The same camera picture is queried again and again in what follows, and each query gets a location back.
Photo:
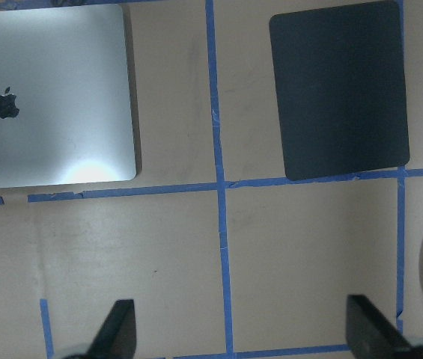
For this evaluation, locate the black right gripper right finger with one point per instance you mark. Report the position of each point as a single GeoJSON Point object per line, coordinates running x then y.
{"type": "Point", "coordinates": [369, 334]}

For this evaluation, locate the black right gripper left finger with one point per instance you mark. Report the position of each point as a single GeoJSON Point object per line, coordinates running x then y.
{"type": "Point", "coordinates": [117, 337]}

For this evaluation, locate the black mousepad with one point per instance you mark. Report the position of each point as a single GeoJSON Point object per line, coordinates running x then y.
{"type": "Point", "coordinates": [340, 89]}

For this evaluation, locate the silver laptop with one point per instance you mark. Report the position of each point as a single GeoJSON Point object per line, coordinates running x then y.
{"type": "Point", "coordinates": [65, 111]}

